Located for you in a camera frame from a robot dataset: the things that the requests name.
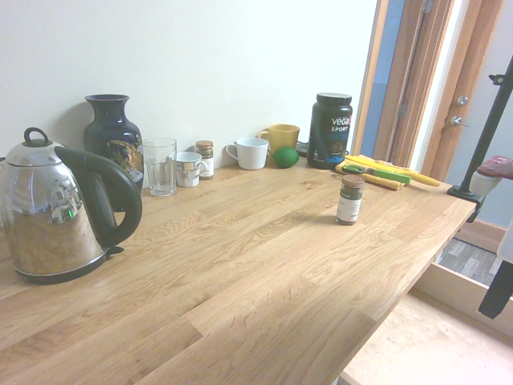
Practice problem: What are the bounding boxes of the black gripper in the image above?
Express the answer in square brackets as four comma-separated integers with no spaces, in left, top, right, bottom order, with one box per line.
[478,260,513,320]

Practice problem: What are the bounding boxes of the seasoning jar with brown lid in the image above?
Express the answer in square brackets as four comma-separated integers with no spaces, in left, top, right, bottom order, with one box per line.
[335,174,366,226]

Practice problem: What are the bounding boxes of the spice jar with light label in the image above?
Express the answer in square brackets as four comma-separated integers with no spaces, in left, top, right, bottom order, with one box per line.
[195,140,215,180]

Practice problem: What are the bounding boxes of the white cylinder with red plate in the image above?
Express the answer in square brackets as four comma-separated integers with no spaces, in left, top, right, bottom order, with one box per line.
[468,154,513,198]

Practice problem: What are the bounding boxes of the yellow cloth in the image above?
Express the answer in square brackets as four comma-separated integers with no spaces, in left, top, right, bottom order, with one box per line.
[334,154,406,192]

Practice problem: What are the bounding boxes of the black protein powder tub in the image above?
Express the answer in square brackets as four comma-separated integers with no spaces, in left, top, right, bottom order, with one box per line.
[306,92,353,170]

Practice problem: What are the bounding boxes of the green lime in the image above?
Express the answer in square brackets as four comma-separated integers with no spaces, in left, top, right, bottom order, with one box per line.
[271,146,301,169]

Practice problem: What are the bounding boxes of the yellow mug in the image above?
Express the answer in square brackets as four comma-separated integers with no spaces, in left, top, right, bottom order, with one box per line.
[256,124,301,161]

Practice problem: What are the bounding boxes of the plain white mug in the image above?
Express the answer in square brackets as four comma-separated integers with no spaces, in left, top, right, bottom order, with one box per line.
[224,137,269,171]

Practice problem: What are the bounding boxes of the small patterned white mug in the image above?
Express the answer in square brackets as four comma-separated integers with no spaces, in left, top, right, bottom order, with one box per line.
[175,152,209,188]

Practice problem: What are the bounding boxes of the clear glass tumbler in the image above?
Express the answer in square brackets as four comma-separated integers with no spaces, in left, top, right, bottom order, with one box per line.
[142,137,178,197]

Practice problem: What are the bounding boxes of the dark blue painted vase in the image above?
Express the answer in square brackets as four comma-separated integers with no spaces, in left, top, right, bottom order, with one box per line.
[83,94,144,213]

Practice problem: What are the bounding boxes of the stainless steel electric kettle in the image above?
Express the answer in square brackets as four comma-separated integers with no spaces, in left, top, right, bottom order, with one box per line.
[0,127,143,286]

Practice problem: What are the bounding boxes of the yellow handled kitchen tool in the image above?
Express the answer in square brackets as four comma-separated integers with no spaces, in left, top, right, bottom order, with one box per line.
[403,169,442,187]

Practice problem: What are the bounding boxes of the green handled kitchen tool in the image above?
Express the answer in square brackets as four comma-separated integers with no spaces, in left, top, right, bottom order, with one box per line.
[341,164,413,185]

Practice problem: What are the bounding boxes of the black camera stand with clamp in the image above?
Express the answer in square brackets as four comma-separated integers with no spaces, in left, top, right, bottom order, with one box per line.
[447,55,513,224]

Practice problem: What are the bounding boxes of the wooden door frame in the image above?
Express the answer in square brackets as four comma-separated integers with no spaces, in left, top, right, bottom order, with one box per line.
[351,0,507,177]

